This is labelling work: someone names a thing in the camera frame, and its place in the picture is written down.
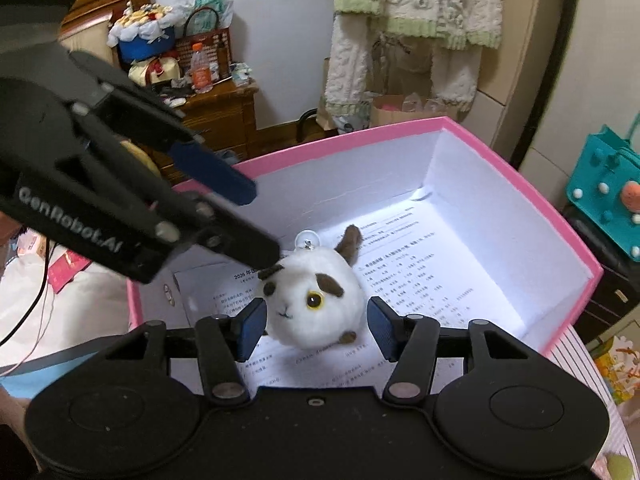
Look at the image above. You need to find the white brown round plush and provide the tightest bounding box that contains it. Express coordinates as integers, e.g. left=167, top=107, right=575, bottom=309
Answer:
left=256, top=226, right=367, bottom=350

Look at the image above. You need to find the wooden nightstand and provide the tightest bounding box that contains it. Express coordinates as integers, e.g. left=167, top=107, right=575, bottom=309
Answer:
left=178, top=79, right=259, bottom=160

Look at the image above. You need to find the printed paper sheet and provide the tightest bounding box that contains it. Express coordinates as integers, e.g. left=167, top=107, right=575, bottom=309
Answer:
left=175, top=200, right=525, bottom=389

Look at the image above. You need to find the orange drink bottle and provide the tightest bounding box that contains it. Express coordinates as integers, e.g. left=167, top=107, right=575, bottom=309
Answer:
left=191, top=42, right=213, bottom=93

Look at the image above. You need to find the red envelope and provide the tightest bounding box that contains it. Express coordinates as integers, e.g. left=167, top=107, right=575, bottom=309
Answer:
left=48, top=249, right=91, bottom=294

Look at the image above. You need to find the brown wicker basket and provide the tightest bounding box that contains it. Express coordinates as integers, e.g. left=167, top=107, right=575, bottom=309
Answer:
left=175, top=6, right=232, bottom=81

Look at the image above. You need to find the blue flower bouquet box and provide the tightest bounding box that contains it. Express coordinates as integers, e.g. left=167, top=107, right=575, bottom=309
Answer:
left=106, top=0, right=178, bottom=63

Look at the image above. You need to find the pink cardboard box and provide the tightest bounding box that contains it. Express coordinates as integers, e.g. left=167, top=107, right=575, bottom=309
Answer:
left=127, top=118, right=602, bottom=354

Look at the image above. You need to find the black suitcase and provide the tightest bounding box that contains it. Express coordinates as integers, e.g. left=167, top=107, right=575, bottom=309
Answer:
left=562, top=204, right=639, bottom=344

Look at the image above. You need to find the teal felt handbag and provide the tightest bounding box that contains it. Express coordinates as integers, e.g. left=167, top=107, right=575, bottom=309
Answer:
left=566, top=119, right=639, bottom=262

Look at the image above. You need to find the cream green knitted cardigan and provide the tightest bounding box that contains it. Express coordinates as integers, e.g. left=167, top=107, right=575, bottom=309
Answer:
left=324, top=0, right=503, bottom=116

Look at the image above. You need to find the black cable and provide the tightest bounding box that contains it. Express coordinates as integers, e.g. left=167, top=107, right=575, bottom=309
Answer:
left=0, top=238, right=51, bottom=348

